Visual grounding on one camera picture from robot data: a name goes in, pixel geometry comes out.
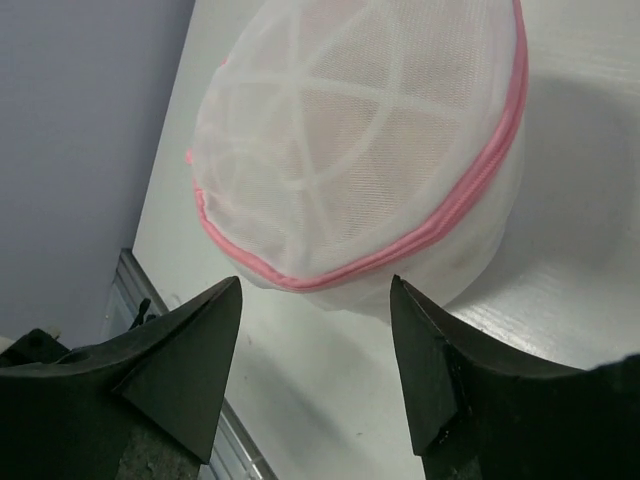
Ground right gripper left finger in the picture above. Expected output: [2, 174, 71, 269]
[1, 277, 242, 463]

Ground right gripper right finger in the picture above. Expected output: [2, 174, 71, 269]
[390, 276, 639, 456]

